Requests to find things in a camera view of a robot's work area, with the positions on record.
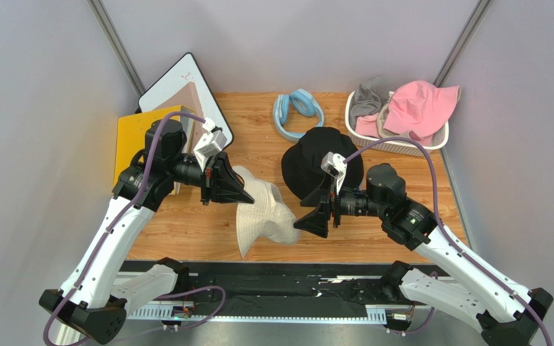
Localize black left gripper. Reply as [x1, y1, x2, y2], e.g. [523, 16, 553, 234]
[167, 151, 254, 205]

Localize black bucket hat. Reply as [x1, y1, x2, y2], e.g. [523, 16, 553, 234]
[281, 127, 358, 200]

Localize beige bucket hat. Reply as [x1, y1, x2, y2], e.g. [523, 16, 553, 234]
[234, 166, 301, 258]

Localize pink and beige reversible hat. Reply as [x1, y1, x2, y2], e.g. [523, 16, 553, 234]
[354, 105, 433, 146]

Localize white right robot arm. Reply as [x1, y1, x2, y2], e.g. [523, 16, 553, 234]
[294, 164, 553, 345]

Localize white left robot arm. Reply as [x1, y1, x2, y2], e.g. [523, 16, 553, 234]
[39, 112, 253, 345]

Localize white perforated plastic basket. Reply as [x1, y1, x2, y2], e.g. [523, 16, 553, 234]
[344, 91, 449, 156]

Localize pink brown folder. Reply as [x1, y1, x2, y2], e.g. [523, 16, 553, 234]
[151, 82, 204, 152]

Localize light blue headphones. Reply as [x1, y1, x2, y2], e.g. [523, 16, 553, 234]
[272, 89, 325, 143]

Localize yellow binder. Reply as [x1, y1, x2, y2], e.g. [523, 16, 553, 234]
[113, 105, 196, 185]

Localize grey hat in basket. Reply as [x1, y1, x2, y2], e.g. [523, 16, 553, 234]
[348, 75, 389, 128]

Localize pink bucket hat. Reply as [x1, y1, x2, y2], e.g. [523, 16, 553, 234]
[382, 81, 461, 143]

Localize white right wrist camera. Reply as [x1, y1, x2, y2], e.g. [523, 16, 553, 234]
[320, 151, 347, 195]

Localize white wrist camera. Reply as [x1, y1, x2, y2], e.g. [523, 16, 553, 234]
[320, 151, 347, 195]
[193, 119, 227, 171]

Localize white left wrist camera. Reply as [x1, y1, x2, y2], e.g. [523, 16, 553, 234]
[193, 119, 227, 171]

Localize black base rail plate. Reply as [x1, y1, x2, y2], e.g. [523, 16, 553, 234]
[133, 262, 417, 324]

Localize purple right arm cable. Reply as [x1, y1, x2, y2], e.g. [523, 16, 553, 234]
[344, 137, 553, 346]

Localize white board black frame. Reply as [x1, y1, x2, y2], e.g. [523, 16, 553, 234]
[138, 52, 234, 147]

